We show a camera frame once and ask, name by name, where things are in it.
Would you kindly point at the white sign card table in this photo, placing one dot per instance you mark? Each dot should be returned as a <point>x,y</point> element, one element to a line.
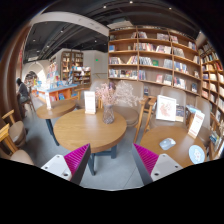
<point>196,123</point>
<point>48,102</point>
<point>90,103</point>

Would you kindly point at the seated person in dark clothes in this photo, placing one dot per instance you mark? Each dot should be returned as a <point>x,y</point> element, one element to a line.
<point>22,91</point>

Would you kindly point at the blue book display counter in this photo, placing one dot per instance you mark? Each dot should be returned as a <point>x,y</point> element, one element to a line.
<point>56,94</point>

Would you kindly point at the round wooden table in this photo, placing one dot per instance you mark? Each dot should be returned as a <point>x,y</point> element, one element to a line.
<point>59,108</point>
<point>179,152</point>
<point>77,128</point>

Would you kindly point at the wooden armchair left near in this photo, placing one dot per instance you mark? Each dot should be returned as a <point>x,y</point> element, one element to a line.
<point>17,130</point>

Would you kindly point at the far wooden bookshelf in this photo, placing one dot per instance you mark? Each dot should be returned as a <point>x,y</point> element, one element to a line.
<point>73,70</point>

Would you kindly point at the white sign card centre table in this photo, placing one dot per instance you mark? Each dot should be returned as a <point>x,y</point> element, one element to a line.
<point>90,103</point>

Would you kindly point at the white sign card right table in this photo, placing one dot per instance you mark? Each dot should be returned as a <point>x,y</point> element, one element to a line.
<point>196,123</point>

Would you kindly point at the round wooden table left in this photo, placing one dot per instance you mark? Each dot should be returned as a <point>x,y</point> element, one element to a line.
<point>59,108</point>

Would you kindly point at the round wooden table right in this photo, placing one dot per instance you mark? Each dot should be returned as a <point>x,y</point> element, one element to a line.
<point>179,152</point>

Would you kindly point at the wooden chair bottom left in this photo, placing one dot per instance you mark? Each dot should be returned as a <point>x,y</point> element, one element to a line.
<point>18,155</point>

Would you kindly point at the round wooden table centre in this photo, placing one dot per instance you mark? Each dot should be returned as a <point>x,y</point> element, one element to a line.
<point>77,128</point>

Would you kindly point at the white sign card left table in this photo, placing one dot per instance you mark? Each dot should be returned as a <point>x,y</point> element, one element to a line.
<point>48,102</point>

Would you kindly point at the glass vase with dried flowers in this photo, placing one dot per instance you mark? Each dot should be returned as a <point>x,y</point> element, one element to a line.
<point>111,95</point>

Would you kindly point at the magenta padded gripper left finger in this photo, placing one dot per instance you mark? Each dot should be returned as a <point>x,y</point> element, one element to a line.
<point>70,167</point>

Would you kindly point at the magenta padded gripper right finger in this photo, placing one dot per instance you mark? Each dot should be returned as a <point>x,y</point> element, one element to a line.
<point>152,166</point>

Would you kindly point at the white framed picture book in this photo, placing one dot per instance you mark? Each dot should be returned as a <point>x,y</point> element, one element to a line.
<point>165,108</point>

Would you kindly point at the grey computer mouse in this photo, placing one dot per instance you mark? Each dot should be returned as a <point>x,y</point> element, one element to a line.
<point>167,143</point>

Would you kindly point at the large wooden bookshelf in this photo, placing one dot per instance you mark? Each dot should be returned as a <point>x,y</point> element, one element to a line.
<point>160,57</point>

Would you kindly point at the round light blue mouse pad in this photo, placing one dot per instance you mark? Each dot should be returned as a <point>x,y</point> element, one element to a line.
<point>196,154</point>

